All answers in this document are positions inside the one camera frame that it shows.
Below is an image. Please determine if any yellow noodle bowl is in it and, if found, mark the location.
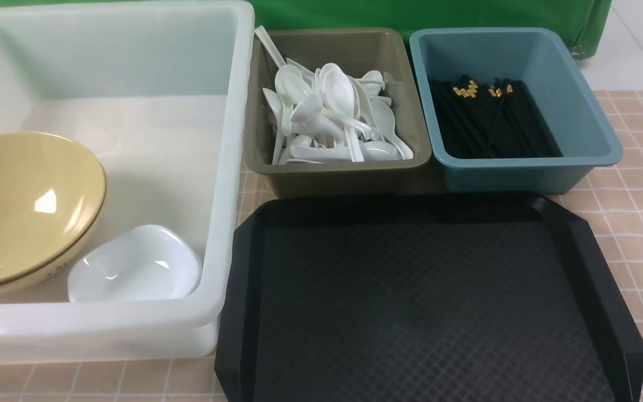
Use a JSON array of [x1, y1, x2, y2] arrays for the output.
[[0, 131, 107, 284], [0, 211, 104, 294]]

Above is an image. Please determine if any yellow noodle bowl in tub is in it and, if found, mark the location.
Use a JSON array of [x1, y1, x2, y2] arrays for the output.
[[0, 211, 104, 294]]

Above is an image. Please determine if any pile of white soup spoons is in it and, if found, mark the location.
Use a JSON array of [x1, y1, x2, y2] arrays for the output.
[[255, 26, 414, 165]]

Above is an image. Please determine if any olive green spoon bin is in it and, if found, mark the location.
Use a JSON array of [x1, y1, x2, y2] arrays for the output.
[[242, 27, 443, 199]]

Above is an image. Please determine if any black serving tray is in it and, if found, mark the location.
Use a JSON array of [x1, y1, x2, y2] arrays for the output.
[[214, 193, 643, 401]]

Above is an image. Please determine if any white square dish in tub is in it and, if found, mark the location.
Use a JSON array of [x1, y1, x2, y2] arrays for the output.
[[67, 224, 202, 303]]

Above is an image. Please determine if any large white plastic tub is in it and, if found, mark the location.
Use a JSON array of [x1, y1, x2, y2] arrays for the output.
[[0, 1, 255, 365]]

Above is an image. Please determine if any bundle of black chopsticks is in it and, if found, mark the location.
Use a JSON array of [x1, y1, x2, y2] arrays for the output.
[[428, 75, 563, 159]]

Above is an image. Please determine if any blue chopstick bin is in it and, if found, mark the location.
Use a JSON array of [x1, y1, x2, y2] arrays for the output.
[[409, 27, 623, 194]]

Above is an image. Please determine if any green cloth backdrop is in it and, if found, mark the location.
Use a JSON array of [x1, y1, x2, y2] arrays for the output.
[[252, 1, 611, 60]]

